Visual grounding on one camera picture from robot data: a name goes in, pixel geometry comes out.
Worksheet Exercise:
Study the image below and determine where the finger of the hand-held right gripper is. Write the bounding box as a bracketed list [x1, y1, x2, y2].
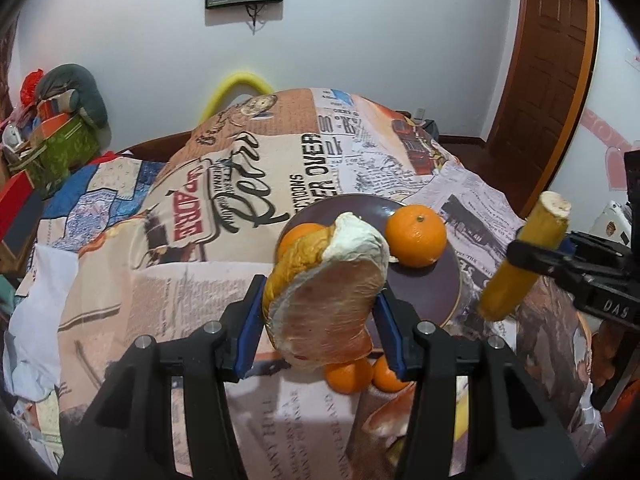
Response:
[559, 231, 632, 262]
[506, 241, 593, 288]

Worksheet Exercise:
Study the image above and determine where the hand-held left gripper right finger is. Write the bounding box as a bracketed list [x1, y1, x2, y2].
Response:
[375, 292, 583, 480]

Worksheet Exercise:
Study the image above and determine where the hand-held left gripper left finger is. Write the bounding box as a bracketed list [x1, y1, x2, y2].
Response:
[57, 274, 268, 480]

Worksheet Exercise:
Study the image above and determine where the orange tangerine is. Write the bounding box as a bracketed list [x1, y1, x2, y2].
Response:
[372, 355, 413, 393]
[276, 222, 326, 261]
[385, 204, 448, 268]
[324, 357, 374, 394]

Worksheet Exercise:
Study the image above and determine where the dark purple plate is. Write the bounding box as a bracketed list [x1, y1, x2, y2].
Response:
[275, 193, 462, 332]

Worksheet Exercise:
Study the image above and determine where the peeled pomelo wedge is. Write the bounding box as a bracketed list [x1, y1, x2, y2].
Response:
[263, 212, 391, 374]

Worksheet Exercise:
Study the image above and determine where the white appliance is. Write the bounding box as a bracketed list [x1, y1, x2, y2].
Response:
[592, 200, 632, 243]

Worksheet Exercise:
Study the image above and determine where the newspaper print tablecloth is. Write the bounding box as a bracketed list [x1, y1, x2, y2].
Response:
[10, 87, 608, 480]

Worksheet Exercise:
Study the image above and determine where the brown wooden door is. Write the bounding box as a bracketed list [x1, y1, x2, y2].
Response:
[486, 0, 601, 216]

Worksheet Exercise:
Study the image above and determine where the white cloth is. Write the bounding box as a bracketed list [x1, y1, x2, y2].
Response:
[2, 245, 81, 401]

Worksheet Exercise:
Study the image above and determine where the yellow foam hoop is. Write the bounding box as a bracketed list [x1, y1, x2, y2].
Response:
[200, 73, 275, 123]

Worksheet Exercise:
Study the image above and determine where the red box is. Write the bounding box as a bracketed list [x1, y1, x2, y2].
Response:
[0, 170, 46, 261]

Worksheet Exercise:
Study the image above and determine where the grey green cushion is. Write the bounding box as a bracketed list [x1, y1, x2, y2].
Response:
[34, 63, 109, 128]

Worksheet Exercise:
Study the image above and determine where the red gift bag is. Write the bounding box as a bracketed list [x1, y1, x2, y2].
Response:
[20, 68, 47, 108]

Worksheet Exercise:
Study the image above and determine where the pink wall sticker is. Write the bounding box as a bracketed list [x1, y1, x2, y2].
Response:
[582, 107, 640, 191]

